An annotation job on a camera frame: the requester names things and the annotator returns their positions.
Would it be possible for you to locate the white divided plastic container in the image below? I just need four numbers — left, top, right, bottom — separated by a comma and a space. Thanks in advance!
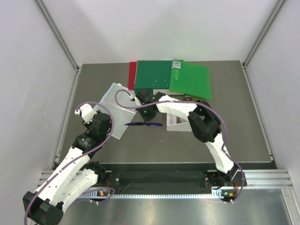
166, 114, 192, 132

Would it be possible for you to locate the light green plastic folder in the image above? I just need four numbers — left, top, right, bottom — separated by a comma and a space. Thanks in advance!
169, 60, 212, 100

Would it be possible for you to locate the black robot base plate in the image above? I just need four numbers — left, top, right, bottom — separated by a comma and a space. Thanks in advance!
79, 170, 237, 189

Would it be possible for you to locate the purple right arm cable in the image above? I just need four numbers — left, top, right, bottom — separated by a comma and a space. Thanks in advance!
114, 89, 246, 203

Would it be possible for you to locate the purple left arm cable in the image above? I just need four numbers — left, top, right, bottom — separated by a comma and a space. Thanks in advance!
23, 101, 116, 225

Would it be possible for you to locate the red folder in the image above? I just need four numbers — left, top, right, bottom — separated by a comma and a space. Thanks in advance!
128, 61, 137, 90

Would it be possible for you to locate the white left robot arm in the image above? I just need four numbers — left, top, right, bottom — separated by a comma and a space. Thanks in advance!
23, 102, 114, 225

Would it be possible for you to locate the dark green ring binder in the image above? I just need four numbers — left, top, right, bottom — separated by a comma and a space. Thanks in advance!
134, 60, 173, 94

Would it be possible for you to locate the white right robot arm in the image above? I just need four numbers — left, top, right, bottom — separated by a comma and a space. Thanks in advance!
135, 89, 239, 186

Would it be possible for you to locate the dark blue table knife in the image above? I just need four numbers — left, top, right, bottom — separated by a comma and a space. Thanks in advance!
125, 122, 162, 127

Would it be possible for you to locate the clear mesh zip pouch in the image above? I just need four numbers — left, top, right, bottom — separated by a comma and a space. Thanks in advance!
99, 83, 136, 140

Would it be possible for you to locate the grey slotted cable duct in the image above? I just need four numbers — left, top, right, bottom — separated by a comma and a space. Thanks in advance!
79, 189, 225, 199

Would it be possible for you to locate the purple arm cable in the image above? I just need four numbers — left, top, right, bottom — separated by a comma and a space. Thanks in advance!
114, 89, 246, 203
23, 101, 116, 225

